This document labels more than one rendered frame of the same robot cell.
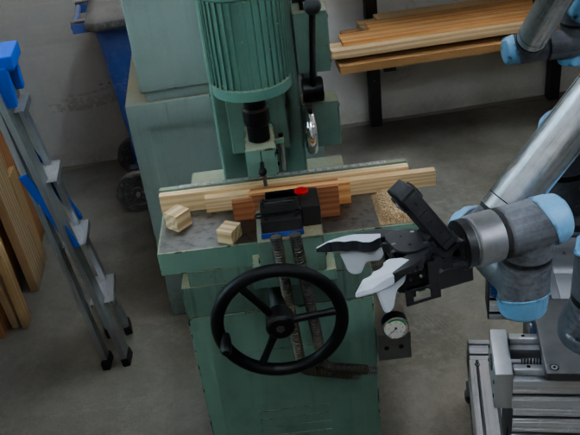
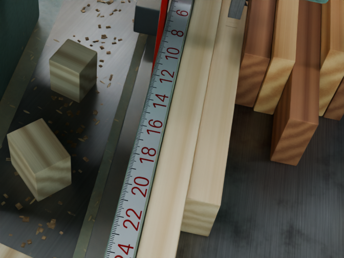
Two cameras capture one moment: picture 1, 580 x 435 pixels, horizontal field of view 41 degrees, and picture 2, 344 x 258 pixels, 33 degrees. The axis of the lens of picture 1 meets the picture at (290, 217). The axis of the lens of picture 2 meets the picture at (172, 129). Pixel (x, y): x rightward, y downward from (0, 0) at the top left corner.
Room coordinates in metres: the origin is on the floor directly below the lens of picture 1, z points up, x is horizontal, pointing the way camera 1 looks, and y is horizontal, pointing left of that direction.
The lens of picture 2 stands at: (1.65, 0.37, 1.22)
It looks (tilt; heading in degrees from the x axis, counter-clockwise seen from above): 53 degrees down; 271
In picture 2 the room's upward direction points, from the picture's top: 12 degrees clockwise
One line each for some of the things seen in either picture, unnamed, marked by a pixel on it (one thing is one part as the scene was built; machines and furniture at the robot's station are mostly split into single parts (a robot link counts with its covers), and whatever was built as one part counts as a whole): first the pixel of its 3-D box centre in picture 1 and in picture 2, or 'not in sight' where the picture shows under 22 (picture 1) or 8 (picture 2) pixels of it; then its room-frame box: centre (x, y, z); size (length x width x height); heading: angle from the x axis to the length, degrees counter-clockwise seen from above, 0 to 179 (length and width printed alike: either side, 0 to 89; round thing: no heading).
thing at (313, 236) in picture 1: (290, 239); not in sight; (1.44, 0.00, 0.92); 0.15 x 0.13 x 0.09; 90
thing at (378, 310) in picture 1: (391, 330); not in sight; (1.49, -0.21, 0.58); 0.12 x 0.08 x 0.08; 0
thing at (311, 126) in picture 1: (310, 129); not in sight; (1.76, -0.08, 1.02); 0.12 x 0.03 x 0.12; 0
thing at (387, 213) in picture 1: (394, 200); not in sight; (1.54, -0.24, 0.92); 0.14 x 0.09 x 0.04; 0
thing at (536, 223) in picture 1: (528, 227); not in sight; (0.93, -0.34, 1.21); 0.11 x 0.08 x 0.09; 105
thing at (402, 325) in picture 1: (394, 326); not in sight; (1.42, -0.21, 0.65); 0.06 x 0.04 x 0.08; 90
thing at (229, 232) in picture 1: (229, 232); not in sight; (1.50, 0.14, 0.92); 0.05 x 0.04 x 0.03; 152
